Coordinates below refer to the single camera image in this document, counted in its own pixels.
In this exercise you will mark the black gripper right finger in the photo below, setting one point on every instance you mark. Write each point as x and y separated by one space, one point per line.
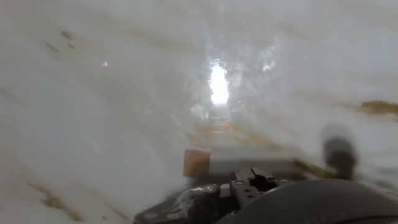
340 155

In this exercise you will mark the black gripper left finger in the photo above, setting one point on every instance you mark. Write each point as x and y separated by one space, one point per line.
199 202

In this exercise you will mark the small wooden cube block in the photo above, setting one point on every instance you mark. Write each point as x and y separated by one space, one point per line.
196 163

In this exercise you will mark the white marble pattern sheet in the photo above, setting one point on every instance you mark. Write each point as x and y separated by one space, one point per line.
93 109

